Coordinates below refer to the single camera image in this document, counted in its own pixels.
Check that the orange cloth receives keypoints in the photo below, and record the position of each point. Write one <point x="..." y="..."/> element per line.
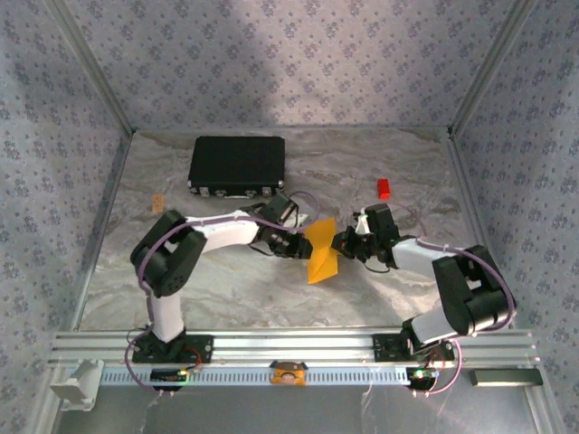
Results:
<point x="321" y="267"/>

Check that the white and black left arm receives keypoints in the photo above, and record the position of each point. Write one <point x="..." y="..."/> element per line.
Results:
<point x="165" y="316"/>

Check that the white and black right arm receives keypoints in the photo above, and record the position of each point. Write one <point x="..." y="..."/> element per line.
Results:
<point x="414" y="257"/>

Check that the red rectangular block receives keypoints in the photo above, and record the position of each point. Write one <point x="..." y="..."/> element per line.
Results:
<point x="384" y="189"/>

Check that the black hard case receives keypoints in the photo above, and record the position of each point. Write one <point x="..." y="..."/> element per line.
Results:
<point x="235" y="163"/>

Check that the cartoon figure sticker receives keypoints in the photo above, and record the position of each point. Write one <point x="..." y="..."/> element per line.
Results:
<point x="288" y="374"/>

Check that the small orange tag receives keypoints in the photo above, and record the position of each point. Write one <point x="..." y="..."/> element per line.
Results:
<point x="158" y="203"/>

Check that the small lit circuit board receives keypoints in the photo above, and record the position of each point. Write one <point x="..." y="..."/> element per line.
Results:
<point x="167" y="375"/>
<point x="420" y="376"/>

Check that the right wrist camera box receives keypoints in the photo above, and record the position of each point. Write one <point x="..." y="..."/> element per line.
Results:
<point x="382" y="221"/>

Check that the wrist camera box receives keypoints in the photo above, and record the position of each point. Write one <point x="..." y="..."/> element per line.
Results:
<point x="382" y="221"/>
<point x="280" y="205"/>

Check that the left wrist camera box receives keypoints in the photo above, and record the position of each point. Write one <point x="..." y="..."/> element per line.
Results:
<point x="280" y="205"/>

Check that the wide aluminium mounting rail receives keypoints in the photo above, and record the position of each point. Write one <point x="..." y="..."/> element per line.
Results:
<point x="294" y="346"/>

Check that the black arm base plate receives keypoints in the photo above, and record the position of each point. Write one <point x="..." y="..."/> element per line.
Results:
<point x="384" y="348"/>
<point x="199" y="350"/>

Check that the aluminium side rail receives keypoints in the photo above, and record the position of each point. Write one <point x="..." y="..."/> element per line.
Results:
<point x="475" y="226"/>
<point x="105" y="226"/>

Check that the aluminium corner post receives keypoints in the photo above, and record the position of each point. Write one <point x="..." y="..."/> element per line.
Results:
<point x="490" y="68"/>
<point x="92" y="68"/>

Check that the white plastic bracket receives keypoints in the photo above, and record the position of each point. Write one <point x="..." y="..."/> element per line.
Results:
<point x="77" y="384"/>

